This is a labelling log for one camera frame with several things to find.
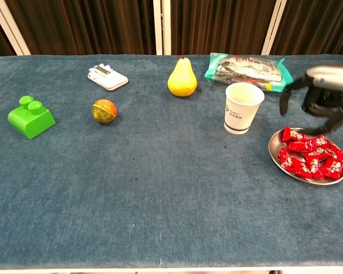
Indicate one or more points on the white paper cup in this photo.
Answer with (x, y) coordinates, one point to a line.
(240, 114)

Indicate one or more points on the red candy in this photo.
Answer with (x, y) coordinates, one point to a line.
(298, 146)
(314, 154)
(286, 160)
(317, 141)
(293, 134)
(301, 168)
(335, 152)
(315, 167)
(334, 168)

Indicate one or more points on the blue table cloth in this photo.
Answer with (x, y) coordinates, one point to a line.
(160, 185)

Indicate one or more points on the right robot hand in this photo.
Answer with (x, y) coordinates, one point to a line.
(331, 80)

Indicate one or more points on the green building block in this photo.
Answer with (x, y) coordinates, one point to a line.
(31, 122)

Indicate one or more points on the white frame post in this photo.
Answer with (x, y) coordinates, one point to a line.
(167, 28)
(14, 37)
(157, 28)
(273, 28)

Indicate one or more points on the silver metal plate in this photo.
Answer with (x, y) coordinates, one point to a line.
(274, 145)

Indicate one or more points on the white folding stand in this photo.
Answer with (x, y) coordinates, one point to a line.
(110, 80)

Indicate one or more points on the teal snack bag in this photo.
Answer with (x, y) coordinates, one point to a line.
(245, 68)

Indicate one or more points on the red green ball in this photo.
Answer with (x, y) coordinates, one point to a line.
(104, 111)

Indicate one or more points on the yellow pear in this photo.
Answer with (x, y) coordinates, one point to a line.
(182, 80)

